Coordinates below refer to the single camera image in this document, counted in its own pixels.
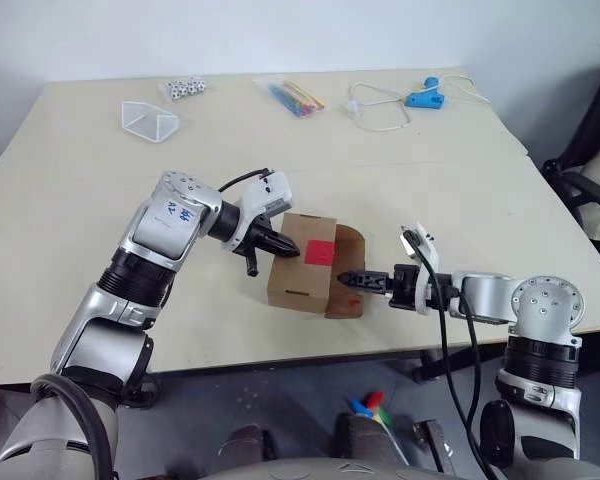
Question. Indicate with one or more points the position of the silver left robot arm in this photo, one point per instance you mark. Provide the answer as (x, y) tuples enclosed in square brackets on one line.
[(160, 225)]

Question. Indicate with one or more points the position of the dark rectangular block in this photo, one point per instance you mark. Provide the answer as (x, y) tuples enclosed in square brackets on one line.
[(432, 445)]

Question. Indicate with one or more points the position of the bag of mini soccer balls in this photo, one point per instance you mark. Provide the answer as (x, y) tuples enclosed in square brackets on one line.
[(184, 88)]

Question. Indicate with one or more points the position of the blue glue gun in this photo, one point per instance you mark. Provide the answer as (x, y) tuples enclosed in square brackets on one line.
[(425, 99)]

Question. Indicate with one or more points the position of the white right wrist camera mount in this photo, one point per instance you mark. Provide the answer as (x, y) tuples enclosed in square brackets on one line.
[(430, 255)]

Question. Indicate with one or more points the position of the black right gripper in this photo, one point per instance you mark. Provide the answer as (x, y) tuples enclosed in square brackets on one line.
[(402, 287)]

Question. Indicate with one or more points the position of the clear plastic container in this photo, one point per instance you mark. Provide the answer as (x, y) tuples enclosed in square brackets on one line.
[(147, 122)]

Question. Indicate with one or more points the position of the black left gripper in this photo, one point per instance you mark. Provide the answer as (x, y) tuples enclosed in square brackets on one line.
[(257, 235)]

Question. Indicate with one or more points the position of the black oval pad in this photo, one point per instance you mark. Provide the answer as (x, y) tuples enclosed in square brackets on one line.
[(497, 432)]

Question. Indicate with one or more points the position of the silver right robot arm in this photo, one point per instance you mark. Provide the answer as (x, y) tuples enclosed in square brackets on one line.
[(485, 295)]

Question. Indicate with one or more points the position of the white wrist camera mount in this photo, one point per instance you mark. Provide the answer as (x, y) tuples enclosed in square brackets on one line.
[(430, 255), (275, 192)]

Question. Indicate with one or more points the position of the red tape patch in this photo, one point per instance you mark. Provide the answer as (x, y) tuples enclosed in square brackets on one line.
[(319, 251)]

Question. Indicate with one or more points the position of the grey rounded shape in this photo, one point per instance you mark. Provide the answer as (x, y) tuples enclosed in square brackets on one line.
[(365, 440)]

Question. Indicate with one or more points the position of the black office chair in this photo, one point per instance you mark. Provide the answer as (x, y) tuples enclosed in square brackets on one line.
[(590, 125)]

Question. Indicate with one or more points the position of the colourful toy on floor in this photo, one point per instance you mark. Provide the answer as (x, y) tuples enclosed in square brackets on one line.
[(372, 405)]

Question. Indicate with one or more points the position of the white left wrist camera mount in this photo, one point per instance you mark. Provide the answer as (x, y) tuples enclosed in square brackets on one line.
[(275, 192)]

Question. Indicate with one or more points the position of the dark brown rounded shape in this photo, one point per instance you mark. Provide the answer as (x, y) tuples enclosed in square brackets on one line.
[(245, 442)]

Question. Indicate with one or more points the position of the bag of coloured pens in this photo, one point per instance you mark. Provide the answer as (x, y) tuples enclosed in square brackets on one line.
[(295, 97)]

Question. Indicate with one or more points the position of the brown cardboard box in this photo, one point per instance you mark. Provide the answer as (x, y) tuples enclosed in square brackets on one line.
[(300, 285)]

